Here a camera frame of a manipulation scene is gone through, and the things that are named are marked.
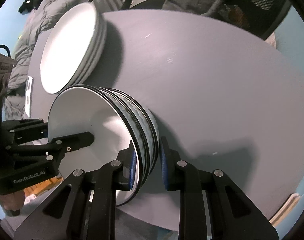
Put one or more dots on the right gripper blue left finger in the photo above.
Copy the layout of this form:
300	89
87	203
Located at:
129	160

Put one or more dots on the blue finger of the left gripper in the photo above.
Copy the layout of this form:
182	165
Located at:
17	132
58	147

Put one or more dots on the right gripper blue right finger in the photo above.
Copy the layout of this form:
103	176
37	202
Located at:
168	160

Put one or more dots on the white ribbed bowl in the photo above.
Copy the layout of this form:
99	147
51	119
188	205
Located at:
147	122

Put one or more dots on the left hand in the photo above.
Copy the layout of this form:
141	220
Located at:
13	201

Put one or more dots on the white smartphone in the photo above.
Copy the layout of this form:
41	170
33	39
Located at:
28	95

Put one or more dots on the white plate stack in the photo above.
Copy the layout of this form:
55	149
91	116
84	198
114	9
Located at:
73	48

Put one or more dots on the grey puffer jacket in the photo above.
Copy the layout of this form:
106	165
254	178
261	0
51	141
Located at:
43	19

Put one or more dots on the black mesh office chair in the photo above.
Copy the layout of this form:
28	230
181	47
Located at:
258	17

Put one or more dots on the wooden board by wall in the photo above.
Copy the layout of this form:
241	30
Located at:
285	209

